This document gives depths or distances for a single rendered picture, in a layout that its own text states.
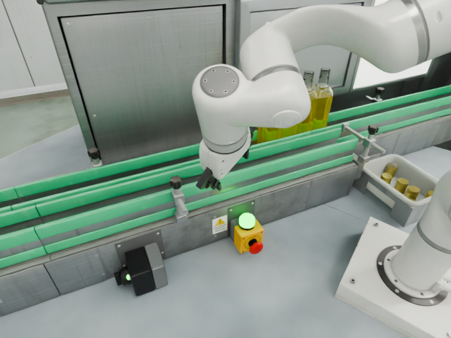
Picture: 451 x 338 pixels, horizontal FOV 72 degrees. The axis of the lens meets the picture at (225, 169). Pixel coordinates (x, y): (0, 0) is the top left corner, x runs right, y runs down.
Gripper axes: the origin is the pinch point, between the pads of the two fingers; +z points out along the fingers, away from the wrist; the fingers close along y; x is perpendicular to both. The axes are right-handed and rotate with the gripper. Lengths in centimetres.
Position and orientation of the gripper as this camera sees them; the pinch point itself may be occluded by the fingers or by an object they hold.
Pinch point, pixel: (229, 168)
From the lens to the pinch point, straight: 65.7
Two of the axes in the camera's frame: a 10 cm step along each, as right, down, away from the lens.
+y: -6.3, 7.3, -2.6
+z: 0.5, 3.8, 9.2
